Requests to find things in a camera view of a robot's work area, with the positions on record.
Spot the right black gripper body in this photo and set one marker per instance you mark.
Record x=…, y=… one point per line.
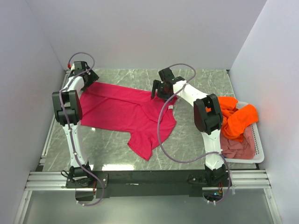
x=161, y=93

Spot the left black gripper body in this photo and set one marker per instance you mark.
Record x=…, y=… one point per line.
x=91, y=78

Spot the magenta t shirt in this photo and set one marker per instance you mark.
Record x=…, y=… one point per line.
x=123, y=109

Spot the orange t shirt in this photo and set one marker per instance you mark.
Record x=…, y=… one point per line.
x=235, y=120

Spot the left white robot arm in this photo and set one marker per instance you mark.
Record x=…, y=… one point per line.
x=68, y=113

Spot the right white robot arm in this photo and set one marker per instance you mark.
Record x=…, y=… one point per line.
x=208, y=120

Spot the salmon pink t shirt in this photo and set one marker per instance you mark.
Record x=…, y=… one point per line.
x=233, y=149

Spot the black base beam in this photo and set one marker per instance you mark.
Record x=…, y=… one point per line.
x=145, y=183

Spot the white plastic laundry basket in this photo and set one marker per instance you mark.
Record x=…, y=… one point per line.
x=237, y=139

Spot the aluminium frame rail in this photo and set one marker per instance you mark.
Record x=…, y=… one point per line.
x=240, y=179

